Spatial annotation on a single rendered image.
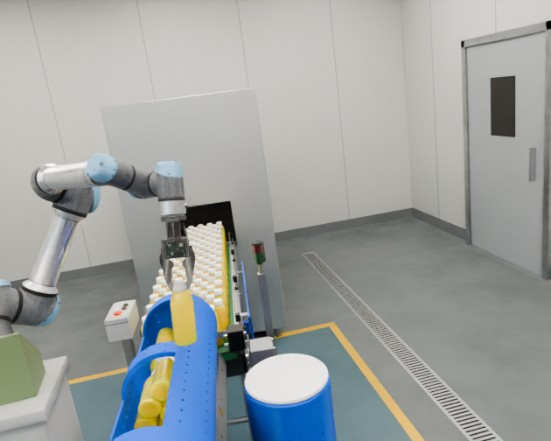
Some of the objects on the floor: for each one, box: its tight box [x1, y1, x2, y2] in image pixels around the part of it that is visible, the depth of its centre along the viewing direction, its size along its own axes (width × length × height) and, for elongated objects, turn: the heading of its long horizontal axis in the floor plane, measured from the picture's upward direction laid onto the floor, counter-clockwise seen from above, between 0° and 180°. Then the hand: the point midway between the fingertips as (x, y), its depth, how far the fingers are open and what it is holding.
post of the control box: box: [122, 339, 136, 368], centre depth 228 cm, size 4×4×100 cm
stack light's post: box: [257, 271, 277, 356], centre depth 248 cm, size 4×4×110 cm
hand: (179, 284), depth 138 cm, fingers closed on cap, 4 cm apart
